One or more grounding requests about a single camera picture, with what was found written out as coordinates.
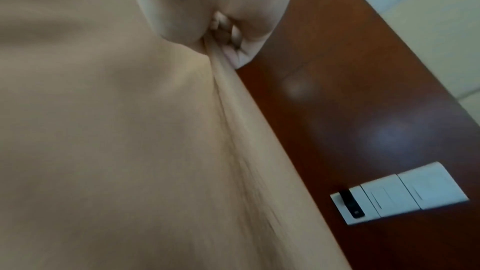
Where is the white light switch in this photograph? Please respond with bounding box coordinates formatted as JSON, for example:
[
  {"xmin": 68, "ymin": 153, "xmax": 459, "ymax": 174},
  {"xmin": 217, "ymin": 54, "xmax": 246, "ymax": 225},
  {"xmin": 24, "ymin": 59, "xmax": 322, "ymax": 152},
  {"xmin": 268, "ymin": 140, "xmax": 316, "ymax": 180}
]
[
  {"xmin": 358, "ymin": 173, "xmax": 424, "ymax": 220},
  {"xmin": 396, "ymin": 160, "xmax": 471, "ymax": 212}
]

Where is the brown curtain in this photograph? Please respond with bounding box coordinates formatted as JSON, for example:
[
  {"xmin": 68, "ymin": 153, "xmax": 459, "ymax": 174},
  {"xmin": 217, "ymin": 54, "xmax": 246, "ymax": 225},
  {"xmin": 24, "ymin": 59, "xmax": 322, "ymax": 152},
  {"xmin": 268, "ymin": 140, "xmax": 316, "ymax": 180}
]
[{"xmin": 0, "ymin": 0, "xmax": 301, "ymax": 270}]

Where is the white card slot plate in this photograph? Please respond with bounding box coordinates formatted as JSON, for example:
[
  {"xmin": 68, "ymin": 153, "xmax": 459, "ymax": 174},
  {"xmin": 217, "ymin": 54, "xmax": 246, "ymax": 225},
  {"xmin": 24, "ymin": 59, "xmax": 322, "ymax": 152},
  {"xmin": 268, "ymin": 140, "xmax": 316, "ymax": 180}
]
[{"xmin": 329, "ymin": 183, "xmax": 381, "ymax": 227}]

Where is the dark red wooden wall panel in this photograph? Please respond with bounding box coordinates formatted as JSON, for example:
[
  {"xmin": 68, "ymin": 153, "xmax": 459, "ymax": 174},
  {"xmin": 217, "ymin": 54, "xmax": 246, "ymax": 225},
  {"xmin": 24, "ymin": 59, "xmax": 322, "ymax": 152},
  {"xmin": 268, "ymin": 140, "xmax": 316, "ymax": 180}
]
[{"xmin": 235, "ymin": 0, "xmax": 480, "ymax": 270}]

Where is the beige padded headboard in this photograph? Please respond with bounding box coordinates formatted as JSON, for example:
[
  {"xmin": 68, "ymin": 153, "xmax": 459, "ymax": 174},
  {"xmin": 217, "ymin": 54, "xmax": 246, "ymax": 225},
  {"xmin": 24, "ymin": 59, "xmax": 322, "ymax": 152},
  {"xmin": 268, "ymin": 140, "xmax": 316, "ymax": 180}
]
[{"xmin": 377, "ymin": 0, "xmax": 480, "ymax": 125}]

